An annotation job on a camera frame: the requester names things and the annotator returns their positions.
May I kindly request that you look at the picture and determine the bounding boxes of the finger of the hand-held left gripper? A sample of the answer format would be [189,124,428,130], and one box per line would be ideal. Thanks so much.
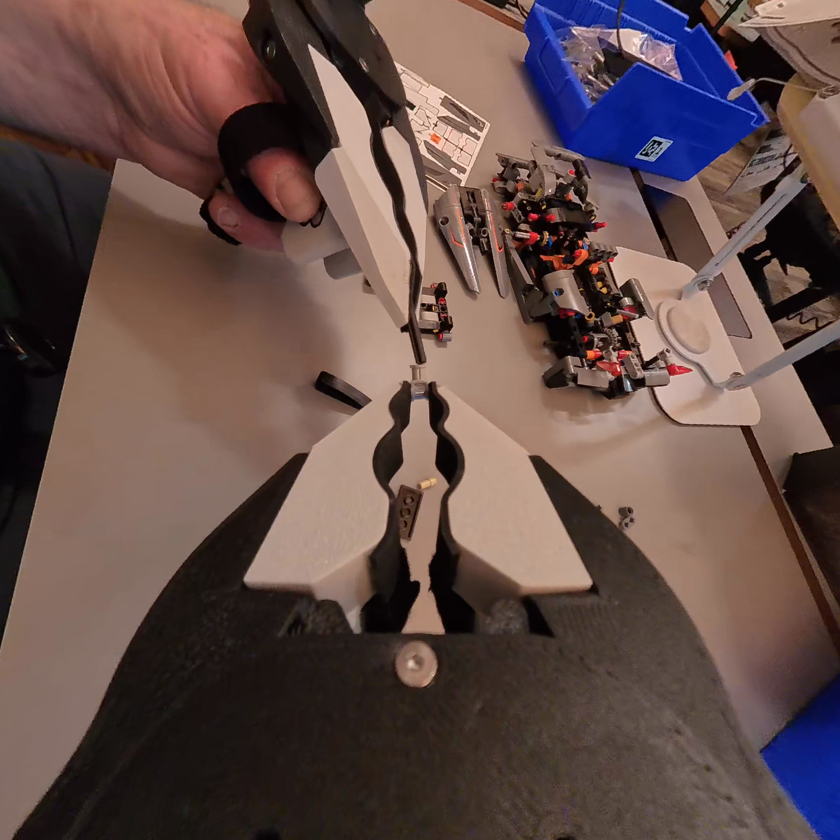
[282,49,421,330]
[375,108,431,280]

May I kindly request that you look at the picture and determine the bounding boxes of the printed booklet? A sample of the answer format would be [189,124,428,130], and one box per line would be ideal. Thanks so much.
[727,128,807,196]

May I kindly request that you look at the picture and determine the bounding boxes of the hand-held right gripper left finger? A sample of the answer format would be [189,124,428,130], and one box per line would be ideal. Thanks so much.
[243,383,414,635]

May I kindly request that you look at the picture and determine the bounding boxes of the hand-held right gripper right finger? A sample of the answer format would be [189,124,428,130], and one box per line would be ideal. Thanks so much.
[427,383,595,634]

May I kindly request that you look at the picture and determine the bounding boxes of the grey pointed lego panel assembly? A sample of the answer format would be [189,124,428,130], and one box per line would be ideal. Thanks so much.
[432,184,514,300]

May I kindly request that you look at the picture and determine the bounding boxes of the person's left hand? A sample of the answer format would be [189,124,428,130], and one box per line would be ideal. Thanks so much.
[0,0,324,253]

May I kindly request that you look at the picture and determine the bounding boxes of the black lego frame red pins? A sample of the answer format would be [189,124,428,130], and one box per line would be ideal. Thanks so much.
[416,282,455,343]

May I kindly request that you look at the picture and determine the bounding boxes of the lego sticker sheet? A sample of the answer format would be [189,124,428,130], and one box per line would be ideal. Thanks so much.
[394,62,492,186]

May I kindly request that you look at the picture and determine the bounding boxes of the black curved lego beam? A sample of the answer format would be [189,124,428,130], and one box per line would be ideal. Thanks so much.
[315,371,372,412]

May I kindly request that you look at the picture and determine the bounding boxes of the dark lego plate with holes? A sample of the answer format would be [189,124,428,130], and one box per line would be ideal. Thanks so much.
[392,484,425,542]

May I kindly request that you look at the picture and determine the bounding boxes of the white cable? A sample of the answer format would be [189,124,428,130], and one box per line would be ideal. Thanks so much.
[725,75,788,101]

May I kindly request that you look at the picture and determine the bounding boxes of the blue plastic bin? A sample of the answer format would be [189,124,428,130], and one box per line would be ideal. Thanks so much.
[524,0,769,181]

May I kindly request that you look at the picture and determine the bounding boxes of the white metal stand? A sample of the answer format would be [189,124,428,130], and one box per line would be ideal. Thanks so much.
[617,172,840,427]

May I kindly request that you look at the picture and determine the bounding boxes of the large lego car model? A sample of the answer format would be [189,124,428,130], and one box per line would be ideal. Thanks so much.
[492,141,693,401]

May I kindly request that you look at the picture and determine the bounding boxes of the clear bags of lego parts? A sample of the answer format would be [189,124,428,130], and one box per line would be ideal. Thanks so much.
[551,23,685,106]

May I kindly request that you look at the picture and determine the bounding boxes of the white appliance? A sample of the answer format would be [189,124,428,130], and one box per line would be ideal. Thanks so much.
[742,0,840,221]

